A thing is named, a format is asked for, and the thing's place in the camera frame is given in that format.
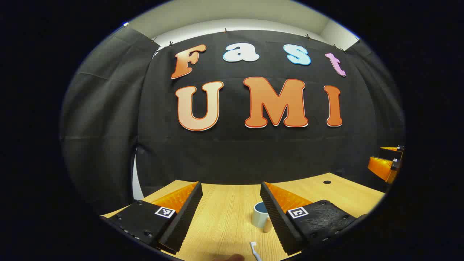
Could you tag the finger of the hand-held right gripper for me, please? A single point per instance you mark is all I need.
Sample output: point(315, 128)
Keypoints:
point(382, 167)
point(393, 151)

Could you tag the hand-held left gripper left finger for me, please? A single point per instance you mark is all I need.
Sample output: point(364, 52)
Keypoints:
point(183, 217)

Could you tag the white toothbrush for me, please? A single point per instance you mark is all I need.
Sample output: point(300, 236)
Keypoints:
point(255, 250)

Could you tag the wooden desktop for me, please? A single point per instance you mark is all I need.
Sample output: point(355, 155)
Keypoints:
point(224, 217)

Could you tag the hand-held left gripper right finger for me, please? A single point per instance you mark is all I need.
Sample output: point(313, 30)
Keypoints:
point(277, 217)

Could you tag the black backdrop cloth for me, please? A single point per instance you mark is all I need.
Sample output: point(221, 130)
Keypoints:
point(235, 152)

